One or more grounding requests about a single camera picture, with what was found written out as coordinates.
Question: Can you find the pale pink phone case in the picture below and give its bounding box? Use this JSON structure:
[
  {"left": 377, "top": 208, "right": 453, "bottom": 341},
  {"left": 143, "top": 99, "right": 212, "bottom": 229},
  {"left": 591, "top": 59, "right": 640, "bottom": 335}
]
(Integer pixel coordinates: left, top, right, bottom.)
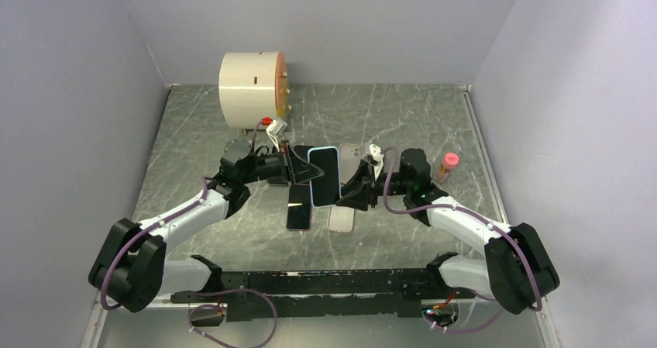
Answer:
[{"left": 327, "top": 205, "right": 355, "bottom": 233}]

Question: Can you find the pink capped small bottle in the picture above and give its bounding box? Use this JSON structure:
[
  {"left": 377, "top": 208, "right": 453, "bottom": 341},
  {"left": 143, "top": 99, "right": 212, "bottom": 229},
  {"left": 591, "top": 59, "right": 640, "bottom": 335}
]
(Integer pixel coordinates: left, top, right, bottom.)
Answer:
[{"left": 435, "top": 152, "right": 459, "bottom": 183}]

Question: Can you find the beige phone case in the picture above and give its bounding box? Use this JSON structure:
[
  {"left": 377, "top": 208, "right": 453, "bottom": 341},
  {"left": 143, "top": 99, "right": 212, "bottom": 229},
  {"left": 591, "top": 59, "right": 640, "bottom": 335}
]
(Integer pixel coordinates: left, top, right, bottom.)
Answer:
[{"left": 338, "top": 143, "right": 362, "bottom": 185}]

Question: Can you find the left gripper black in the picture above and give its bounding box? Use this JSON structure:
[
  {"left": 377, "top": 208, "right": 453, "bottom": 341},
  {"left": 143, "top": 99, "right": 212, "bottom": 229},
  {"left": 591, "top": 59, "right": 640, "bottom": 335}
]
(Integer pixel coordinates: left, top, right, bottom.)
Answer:
[{"left": 240, "top": 140, "right": 324, "bottom": 186}]

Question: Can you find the phone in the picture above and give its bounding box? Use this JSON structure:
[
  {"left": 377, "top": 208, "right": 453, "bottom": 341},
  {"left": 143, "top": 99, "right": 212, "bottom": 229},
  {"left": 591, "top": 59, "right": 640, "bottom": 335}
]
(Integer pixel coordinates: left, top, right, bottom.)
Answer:
[
  {"left": 267, "top": 177, "right": 289, "bottom": 187},
  {"left": 307, "top": 146, "right": 342, "bottom": 208},
  {"left": 286, "top": 184, "right": 311, "bottom": 231}
]

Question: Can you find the black smartphone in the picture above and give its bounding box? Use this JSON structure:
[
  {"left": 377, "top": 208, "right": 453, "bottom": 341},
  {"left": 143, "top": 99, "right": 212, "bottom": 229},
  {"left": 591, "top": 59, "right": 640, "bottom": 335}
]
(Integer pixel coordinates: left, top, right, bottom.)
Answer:
[{"left": 293, "top": 145, "right": 313, "bottom": 160}]

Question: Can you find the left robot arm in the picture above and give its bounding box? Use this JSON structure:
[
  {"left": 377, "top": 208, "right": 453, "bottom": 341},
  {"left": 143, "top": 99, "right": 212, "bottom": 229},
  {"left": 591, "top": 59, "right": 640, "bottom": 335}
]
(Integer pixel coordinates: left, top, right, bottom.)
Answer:
[{"left": 88, "top": 140, "right": 327, "bottom": 312}]

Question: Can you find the white cylindrical drum device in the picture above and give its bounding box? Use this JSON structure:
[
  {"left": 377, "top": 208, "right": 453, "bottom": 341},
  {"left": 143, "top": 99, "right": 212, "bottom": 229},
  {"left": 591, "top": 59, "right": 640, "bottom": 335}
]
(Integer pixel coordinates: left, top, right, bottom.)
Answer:
[{"left": 218, "top": 51, "right": 290, "bottom": 135}]

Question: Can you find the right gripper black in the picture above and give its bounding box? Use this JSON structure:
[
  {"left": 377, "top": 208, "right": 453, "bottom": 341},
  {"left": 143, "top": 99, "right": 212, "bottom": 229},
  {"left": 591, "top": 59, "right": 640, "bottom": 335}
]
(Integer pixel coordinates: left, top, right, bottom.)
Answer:
[{"left": 335, "top": 161, "right": 411, "bottom": 212}]

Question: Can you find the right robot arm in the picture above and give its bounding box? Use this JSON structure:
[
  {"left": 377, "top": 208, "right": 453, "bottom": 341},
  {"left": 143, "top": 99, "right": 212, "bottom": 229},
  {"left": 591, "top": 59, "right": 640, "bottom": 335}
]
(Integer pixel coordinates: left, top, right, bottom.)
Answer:
[{"left": 336, "top": 146, "right": 560, "bottom": 315}]

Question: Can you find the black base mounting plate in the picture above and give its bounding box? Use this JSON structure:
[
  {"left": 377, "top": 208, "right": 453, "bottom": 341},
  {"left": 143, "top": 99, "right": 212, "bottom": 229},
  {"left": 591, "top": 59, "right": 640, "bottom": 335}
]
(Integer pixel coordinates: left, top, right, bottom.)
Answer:
[{"left": 170, "top": 268, "right": 474, "bottom": 322}]

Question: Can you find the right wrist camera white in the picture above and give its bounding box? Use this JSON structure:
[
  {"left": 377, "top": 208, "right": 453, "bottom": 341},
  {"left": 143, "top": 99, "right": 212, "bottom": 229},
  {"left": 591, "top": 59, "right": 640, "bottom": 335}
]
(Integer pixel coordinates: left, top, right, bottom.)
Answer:
[{"left": 363, "top": 142, "right": 384, "bottom": 181}]

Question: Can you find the aluminium frame rail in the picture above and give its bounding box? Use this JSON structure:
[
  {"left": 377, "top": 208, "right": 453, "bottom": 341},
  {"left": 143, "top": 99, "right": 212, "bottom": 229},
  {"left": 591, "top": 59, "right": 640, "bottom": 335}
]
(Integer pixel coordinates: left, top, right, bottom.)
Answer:
[{"left": 81, "top": 298, "right": 564, "bottom": 347}]

